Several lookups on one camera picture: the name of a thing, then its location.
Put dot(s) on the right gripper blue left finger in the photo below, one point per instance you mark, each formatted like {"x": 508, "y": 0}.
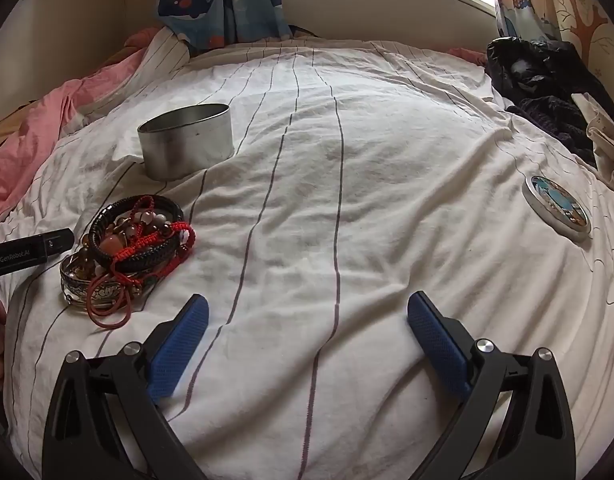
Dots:
{"x": 104, "y": 421}

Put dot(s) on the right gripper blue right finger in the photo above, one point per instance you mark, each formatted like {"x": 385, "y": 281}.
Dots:
{"x": 536, "y": 439}

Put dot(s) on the silver metal bangle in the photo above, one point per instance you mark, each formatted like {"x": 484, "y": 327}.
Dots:
{"x": 77, "y": 271}

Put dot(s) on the pink blanket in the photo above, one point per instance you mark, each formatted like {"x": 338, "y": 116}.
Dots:
{"x": 60, "y": 112}

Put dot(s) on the round decorated tin lid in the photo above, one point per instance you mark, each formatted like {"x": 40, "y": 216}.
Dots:
{"x": 557, "y": 207}

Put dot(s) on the round silver metal tin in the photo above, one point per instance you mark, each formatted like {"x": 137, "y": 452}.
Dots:
{"x": 184, "y": 141}

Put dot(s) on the white striped bed sheet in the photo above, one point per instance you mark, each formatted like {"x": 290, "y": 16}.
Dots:
{"x": 362, "y": 172}

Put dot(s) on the beige cloth garment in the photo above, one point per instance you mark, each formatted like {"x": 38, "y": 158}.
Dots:
{"x": 600, "y": 130}

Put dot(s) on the black jacket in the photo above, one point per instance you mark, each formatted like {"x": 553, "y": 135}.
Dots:
{"x": 539, "y": 77}

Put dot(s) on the blue whale print curtain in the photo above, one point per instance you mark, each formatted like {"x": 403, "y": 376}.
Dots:
{"x": 211, "y": 24}

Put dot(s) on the right whale print curtain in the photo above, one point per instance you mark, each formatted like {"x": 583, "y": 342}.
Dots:
{"x": 527, "y": 19}

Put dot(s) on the cream wardrobe with tree decal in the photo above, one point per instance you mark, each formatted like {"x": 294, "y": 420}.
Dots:
{"x": 586, "y": 25}

